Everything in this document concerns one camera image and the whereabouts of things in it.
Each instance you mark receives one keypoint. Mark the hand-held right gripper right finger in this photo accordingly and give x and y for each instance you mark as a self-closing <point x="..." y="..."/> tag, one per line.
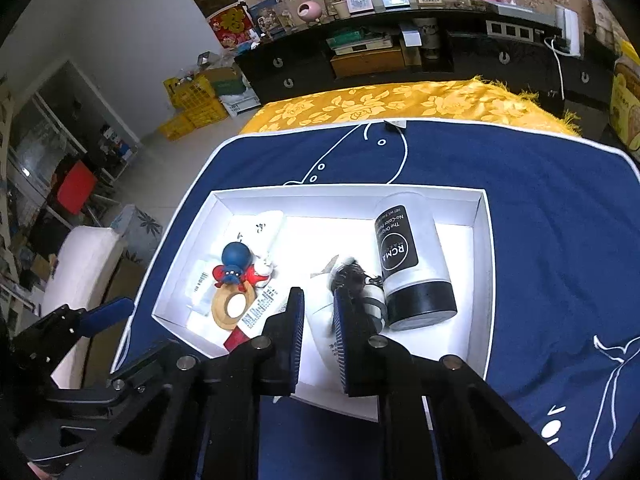
<point x="342" y="340"/>

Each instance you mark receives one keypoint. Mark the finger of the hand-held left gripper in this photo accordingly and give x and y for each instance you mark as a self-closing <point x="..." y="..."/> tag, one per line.
<point x="107" y="312"/>
<point x="145" y="362"/>

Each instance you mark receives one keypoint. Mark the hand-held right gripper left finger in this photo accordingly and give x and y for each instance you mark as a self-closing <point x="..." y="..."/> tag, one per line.
<point x="295" y="340"/>

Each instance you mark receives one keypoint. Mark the white squeeze bottle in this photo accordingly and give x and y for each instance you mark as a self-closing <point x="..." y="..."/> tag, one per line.
<point x="320" y="330"/>

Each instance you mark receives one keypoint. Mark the white tube with red cap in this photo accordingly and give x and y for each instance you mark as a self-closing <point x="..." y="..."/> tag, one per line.
<point x="257" y="312"/>

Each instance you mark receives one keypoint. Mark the white and red toy figure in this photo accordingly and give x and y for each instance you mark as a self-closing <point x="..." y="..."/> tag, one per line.
<point x="261" y="269"/>

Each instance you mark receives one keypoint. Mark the white cardboard box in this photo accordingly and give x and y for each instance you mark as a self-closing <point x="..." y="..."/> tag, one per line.
<point x="435" y="345"/>

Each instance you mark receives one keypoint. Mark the clear sanitizer bottle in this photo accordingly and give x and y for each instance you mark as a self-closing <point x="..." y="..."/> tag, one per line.
<point x="200" y="285"/>

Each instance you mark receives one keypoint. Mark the blue-headed toy figure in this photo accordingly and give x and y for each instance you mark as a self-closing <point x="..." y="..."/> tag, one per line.
<point x="235" y="260"/>

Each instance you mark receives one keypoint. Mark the frosted jar with black lid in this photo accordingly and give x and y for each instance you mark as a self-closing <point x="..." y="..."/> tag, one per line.
<point x="410" y="260"/>

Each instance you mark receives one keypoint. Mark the white cushioned stool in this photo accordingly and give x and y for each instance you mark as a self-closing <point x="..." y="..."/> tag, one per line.
<point x="80" y="270"/>

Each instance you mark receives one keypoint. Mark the leaf-patterned box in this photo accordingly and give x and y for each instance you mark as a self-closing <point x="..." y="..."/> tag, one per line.
<point x="137" y="227"/>

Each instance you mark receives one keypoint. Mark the red chair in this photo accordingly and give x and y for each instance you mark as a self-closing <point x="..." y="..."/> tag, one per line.
<point x="75" y="187"/>

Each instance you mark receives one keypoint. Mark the storage shelf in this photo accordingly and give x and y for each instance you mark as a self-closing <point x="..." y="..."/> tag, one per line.
<point x="112" y="140"/>

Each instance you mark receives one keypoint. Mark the yellow plastic crate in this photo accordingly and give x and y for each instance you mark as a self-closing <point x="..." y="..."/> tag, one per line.
<point x="175" y="126"/>
<point x="192" y="90"/>
<point x="207" y="112"/>

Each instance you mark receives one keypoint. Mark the navy printed cloth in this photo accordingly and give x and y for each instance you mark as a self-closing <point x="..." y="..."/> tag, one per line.
<point x="525" y="210"/>

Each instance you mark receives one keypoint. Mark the black TV cabinet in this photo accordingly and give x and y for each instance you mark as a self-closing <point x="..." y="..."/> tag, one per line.
<point x="280" y="70"/>

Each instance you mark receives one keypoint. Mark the brown wooden box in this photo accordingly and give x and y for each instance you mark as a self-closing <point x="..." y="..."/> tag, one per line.
<point x="367" y="61"/>

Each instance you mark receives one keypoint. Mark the stack of green books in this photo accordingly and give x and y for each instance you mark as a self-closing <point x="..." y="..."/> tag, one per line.
<point x="350" y="40"/>

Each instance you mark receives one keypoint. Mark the white cube box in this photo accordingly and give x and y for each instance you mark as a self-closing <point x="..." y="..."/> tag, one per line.
<point x="412" y="37"/>

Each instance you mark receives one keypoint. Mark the red festive poster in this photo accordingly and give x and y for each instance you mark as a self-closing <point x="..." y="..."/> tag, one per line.
<point x="230" y="25"/>

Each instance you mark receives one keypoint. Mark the printed mug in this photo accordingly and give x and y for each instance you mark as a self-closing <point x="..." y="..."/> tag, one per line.
<point x="430" y="35"/>

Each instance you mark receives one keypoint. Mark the blue boxed figurine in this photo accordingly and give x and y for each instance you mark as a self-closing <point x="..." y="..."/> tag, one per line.
<point x="270" y="17"/>

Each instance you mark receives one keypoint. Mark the pink round ornament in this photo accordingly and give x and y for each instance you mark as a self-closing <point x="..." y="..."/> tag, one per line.
<point x="310" y="11"/>

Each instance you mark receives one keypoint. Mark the white cup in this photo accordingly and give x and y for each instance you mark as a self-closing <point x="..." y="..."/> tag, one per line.
<point x="341" y="10"/>

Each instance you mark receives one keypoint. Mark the grey socket panel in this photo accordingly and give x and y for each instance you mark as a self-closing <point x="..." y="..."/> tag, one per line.
<point x="510" y="29"/>

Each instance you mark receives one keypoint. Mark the yellow-lidded snack container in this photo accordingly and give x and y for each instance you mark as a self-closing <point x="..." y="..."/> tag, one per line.
<point x="627" y="105"/>

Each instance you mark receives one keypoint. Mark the white router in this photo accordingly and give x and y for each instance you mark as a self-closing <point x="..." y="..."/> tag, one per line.
<point x="570" y="30"/>

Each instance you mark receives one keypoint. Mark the dark small photo frame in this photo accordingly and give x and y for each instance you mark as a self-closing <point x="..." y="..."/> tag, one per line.
<point x="328" y="5"/>

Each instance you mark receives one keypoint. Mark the pink photo frame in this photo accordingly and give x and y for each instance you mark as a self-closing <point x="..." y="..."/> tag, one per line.
<point x="359" y="1"/>

